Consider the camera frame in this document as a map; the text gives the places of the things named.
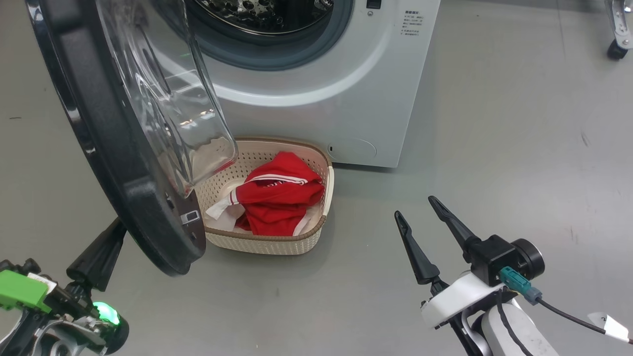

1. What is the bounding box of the right camera cable teal plug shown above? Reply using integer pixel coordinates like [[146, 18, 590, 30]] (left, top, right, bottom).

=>
[[499, 266, 633, 345]]

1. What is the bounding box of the cream perforated laundry basket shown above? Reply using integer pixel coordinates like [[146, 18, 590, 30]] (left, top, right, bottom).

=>
[[195, 137, 335, 256]]

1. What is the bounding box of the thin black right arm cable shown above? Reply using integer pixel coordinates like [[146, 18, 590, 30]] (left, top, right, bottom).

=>
[[496, 292, 535, 356]]

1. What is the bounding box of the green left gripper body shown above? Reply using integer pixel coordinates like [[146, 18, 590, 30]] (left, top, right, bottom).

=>
[[0, 258, 97, 322]]

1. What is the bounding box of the white front-load washing machine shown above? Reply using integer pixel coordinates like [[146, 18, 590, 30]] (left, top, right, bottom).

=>
[[148, 0, 442, 169]]

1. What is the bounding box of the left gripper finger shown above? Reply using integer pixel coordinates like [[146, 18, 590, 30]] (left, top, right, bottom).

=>
[[66, 217, 128, 293]]

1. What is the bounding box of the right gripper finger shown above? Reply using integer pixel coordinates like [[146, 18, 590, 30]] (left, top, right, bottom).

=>
[[394, 210, 442, 286], [428, 195, 482, 263]]

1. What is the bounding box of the red and white garment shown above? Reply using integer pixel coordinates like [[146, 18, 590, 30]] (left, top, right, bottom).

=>
[[205, 151, 326, 237]]

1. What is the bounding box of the black round glass washer door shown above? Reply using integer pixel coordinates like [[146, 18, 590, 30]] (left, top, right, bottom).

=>
[[26, 0, 239, 277]]

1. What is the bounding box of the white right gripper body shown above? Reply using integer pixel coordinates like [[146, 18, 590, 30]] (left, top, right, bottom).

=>
[[420, 271, 502, 356]]

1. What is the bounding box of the metal partition leg bracket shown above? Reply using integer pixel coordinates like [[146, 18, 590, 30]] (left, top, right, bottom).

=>
[[604, 0, 633, 50]]

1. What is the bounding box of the black caster wheel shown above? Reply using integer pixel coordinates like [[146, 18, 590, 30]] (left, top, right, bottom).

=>
[[606, 39, 630, 61]]

